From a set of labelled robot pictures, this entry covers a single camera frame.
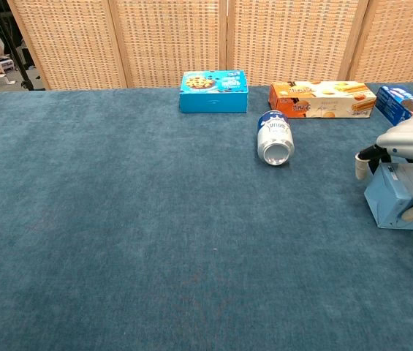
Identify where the orange wafer biscuit box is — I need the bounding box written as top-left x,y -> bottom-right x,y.
268,80 -> 377,120

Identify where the black tripod stand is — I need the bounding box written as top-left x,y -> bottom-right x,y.
0,0 -> 36,91

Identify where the wooden woven folding screen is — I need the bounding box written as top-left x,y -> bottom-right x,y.
7,0 -> 413,91

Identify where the silver and blue drink can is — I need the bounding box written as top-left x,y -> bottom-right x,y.
257,110 -> 295,167

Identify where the small light blue speaker box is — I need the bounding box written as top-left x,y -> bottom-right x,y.
363,162 -> 413,231

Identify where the dark blue sandwich cookie box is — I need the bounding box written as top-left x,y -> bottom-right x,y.
375,86 -> 413,127

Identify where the blue chocolate chip cookie box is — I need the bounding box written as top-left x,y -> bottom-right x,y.
179,70 -> 249,114

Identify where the teal blue table cloth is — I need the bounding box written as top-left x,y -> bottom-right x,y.
0,82 -> 413,351

